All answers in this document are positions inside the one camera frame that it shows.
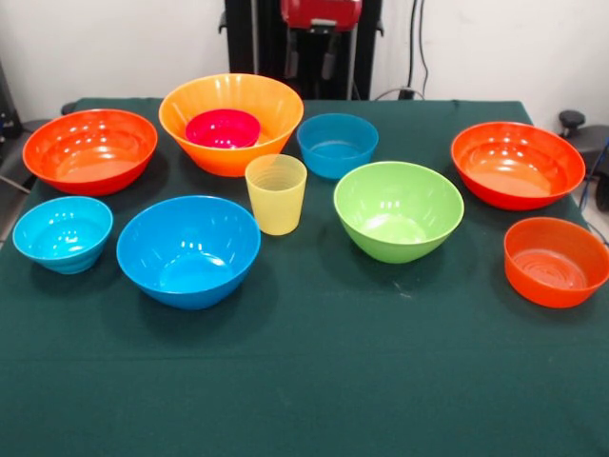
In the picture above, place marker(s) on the small magenta plastic bowl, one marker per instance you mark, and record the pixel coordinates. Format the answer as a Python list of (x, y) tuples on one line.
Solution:
[(223, 128)]

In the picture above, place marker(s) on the green plastic bowl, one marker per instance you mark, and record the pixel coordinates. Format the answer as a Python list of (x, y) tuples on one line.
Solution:
[(395, 209)]

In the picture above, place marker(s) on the small orange-red plastic bowl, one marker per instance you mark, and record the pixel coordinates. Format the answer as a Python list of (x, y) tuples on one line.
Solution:
[(552, 266)]

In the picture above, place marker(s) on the small blue plastic bowl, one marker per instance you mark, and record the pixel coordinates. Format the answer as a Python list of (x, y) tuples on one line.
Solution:
[(338, 162)]

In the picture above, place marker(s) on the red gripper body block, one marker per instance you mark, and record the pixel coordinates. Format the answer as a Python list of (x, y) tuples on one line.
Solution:
[(319, 12)]

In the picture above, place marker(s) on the large blue plastic bowl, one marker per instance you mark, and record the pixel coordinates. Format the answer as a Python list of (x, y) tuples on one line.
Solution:
[(188, 257)]

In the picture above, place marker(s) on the large orange plastic bowl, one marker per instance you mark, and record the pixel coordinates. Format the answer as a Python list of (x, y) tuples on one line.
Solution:
[(280, 119)]

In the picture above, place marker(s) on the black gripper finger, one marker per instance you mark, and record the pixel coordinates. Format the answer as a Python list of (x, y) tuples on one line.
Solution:
[(328, 64), (292, 64)]

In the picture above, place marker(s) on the yellow plastic cup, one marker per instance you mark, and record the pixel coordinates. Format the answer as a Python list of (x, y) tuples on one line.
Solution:
[(276, 204)]

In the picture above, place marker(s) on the small cyan plastic bowl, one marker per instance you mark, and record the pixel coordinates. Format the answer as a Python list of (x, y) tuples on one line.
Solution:
[(62, 238)]

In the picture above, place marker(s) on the large red plastic bowl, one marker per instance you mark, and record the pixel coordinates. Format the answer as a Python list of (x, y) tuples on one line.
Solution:
[(90, 162), (518, 166)]

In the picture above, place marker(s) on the dark green tablecloth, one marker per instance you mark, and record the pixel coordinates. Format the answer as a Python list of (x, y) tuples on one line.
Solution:
[(304, 357)]

